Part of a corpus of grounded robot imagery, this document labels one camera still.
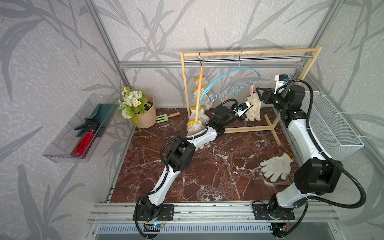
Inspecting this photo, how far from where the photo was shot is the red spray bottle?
0.57 metres

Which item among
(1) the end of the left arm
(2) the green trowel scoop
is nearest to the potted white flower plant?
(2) the green trowel scoop

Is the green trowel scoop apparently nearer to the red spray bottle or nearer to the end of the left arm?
the red spray bottle

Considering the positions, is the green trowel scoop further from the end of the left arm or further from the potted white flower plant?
the end of the left arm
